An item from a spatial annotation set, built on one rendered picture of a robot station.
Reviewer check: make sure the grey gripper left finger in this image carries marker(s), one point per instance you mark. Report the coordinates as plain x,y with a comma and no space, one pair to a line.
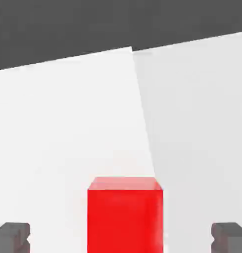
11,237

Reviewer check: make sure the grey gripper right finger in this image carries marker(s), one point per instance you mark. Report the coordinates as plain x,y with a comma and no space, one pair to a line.
229,237

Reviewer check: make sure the small red cube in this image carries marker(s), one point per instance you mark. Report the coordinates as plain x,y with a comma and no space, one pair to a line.
124,217

